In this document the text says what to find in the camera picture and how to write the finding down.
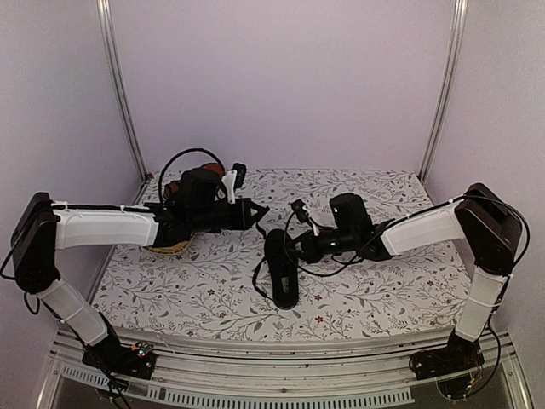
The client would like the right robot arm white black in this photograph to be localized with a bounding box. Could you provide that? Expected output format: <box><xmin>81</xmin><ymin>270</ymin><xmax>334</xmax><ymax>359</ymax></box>
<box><xmin>282</xmin><ymin>183</ymin><xmax>531</xmax><ymax>372</ymax></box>

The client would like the floral tablecloth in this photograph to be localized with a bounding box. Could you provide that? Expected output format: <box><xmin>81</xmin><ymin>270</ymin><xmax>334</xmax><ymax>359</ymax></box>
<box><xmin>92</xmin><ymin>169</ymin><xmax>470</xmax><ymax>342</ymax></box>

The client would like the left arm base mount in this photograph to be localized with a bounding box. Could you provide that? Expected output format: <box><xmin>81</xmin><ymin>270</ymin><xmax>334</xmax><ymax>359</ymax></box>
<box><xmin>82</xmin><ymin>339</ymin><xmax>158</xmax><ymax>380</ymax></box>

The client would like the black shoe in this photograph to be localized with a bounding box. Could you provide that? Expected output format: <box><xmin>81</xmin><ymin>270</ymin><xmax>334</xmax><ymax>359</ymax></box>
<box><xmin>265</xmin><ymin>228</ymin><xmax>299</xmax><ymax>309</ymax></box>

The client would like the aluminium frame post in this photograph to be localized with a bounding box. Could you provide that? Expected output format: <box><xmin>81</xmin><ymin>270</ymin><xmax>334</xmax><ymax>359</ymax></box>
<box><xmin>96</xmin><ymin>0</ymin><xmax>147</xmax><ymax>181</ymax></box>
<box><xmin>418</xmin><ymin>0</ymin><xmax>468</xmax><ymax>185</ymax></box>

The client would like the woven bamboo tray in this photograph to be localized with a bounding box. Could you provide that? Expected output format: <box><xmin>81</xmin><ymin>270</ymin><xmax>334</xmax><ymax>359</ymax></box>
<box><xmin>142</xmin><ymin>230</ymin><xmax>192</xmax><ymax>255</ymax></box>

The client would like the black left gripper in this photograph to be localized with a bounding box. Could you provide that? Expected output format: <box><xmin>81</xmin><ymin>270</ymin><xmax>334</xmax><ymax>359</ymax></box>
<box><xmin>191</xmin><ymin>198</ymin><xmax>267</xmax><ymax>234</ymax></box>

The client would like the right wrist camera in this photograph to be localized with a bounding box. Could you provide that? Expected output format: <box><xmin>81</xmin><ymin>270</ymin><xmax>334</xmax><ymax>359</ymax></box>
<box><xmin>290</xmin><ymin>199</ymin><xmax>319</xmax><ymax>236</ymax></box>

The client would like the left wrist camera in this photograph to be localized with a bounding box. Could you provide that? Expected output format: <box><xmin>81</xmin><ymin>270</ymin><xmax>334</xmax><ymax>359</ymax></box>
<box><xmin>221</xmin><ymin>163</ymin><xmax>247</xmax><ymax>205</ymax></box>

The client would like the black shoelace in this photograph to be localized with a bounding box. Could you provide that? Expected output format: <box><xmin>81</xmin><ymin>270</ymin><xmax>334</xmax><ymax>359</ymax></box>
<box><xmin>251</xmin><ymin>257</ymin><xmax>273</xmax><ymax>301</ymax></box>

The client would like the red-soled shoe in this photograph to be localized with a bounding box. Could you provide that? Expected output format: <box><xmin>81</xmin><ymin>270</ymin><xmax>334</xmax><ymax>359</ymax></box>
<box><xmin>163</xmin><ymin>163</ymin><xmax>225</xmax><ymax>200</ymax></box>

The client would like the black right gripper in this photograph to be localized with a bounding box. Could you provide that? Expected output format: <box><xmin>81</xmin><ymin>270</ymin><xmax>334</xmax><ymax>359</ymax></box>
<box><xmin>283</xmin><ymin>228</ymin><xmax>357</xmax><ymax>264</ymax></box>

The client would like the left aluminium frame post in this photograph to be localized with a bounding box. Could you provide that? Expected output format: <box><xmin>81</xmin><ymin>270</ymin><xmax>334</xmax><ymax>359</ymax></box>
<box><xmin>96</xmin><ymin>0</ymin><xmax>147</xmax><ymax>181</ymax></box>

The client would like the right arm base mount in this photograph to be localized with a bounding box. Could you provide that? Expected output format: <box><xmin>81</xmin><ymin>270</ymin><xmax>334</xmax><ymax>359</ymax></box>
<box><xmin>409</xmin><ymin>339</ymin><xmax>485</xmax><ymax>380</ymax></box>

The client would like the right aluminium frame post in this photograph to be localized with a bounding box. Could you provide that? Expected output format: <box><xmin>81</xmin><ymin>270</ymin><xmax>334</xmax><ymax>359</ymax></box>
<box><xmin>418</xmin><ymin>0</ymin><xmax>468</xmax><ymax>185</ymax></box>

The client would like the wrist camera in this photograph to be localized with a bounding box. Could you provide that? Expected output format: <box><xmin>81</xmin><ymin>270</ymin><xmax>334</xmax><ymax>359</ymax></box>
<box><xmin>221</xmin><ymin>163</ymin><xmax>247</xmax><ymax>205</ymax></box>
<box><xmin>290</xmin><ymin>199</ymin><xmax>319</xmax><ymax>236</ymax></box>

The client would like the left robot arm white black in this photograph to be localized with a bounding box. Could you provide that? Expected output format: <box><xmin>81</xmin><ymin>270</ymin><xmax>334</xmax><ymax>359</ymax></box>
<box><xmin>4</xmin><ymin>164</ymin><xmax>268</xmax><ymax>370</ymax></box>

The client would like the front aluminium rail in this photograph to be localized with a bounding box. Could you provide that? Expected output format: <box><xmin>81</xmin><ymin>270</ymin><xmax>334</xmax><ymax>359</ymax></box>
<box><xmin>37</xmin><ymin>330</ymin><xmax>535</xmax><ymax>408</ymax></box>

